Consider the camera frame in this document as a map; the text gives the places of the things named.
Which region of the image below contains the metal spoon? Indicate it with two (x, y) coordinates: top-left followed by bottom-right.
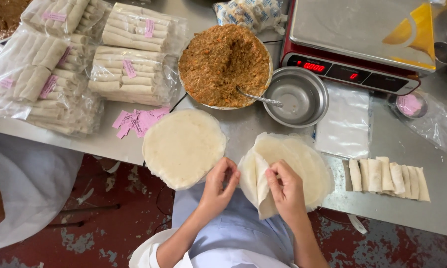
(236, 86), (284, 108)

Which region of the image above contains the person's white shirt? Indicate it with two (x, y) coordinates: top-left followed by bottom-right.
(128, 228), (194, 268)

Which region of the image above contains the empty steel bowl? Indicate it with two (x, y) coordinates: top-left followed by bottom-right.
(262, 67), (330, 129)

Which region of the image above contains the single wrapper sheet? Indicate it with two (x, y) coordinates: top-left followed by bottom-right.
(254, 151), (280, 220)

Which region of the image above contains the stack of clear plastic bags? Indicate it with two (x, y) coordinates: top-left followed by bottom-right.
(314, 83), (373, 160)

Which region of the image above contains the person's light blue apron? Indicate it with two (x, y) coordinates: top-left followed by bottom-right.
(171, 182), (295, 268)

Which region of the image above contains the person's right hand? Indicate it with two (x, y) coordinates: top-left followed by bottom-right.
(265, 160), (312, 225)

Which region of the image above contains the crumpled clear plastic bag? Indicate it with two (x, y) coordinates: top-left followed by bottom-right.
(386, 89), (447, 153)

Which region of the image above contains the pile of bagged spring rolls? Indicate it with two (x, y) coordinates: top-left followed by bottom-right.
(0, 0), (189, 138)

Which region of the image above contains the pile of loose round wrappers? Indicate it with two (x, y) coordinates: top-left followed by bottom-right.
(238, 132), (334, 220)

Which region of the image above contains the row of rolled spring rolls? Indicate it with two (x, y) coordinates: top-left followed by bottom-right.
(348, 156), (431, 202)

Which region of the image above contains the steel cup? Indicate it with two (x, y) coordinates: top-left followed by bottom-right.
(433, 41), (447, 65)

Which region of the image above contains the person's left hand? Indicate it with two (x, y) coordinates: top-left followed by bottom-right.
(199, 157), (241, 221)

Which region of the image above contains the heap of pink paper labels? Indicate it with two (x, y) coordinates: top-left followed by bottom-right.
(112, 107), (171, 140)

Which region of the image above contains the red digital weighing scale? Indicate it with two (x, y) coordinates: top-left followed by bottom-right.
(280, 0), (437, 96)

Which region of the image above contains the plate of brown meat filling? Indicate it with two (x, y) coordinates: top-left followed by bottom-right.
(177, 24), (274, 111)

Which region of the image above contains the dish of dark brown filling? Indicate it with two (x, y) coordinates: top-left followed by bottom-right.
(0, 0), (32, 42)

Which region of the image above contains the thick stack of pressed wrappers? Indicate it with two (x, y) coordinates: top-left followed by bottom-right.
(142, 108), (228, 191)

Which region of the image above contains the blue printed plastic bag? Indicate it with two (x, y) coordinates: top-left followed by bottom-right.
(212, 0), (288, 35)

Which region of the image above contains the small round tin with labels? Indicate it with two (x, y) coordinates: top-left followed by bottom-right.
(396, 93), (429, 119)

